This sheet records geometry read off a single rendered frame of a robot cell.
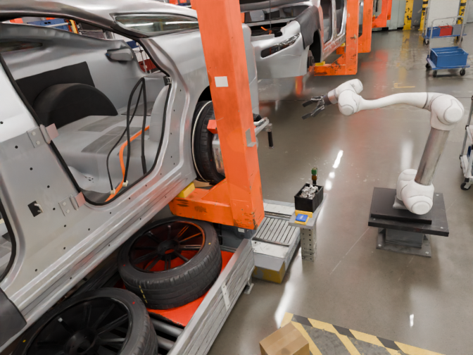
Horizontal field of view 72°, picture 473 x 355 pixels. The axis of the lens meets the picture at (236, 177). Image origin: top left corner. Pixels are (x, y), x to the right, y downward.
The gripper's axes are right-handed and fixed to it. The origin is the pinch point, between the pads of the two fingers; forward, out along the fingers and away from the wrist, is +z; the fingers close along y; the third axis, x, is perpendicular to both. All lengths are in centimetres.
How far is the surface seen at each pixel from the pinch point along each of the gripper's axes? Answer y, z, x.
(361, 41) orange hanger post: 488, 24, -242
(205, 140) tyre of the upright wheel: -29, 58, 33
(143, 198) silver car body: -89, 71, 54
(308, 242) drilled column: -67, 30, -63
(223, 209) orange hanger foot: -73, 53, 8
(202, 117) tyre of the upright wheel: -13, 58, 42
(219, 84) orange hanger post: -47, 7, 70
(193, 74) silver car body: -2, 45, 67
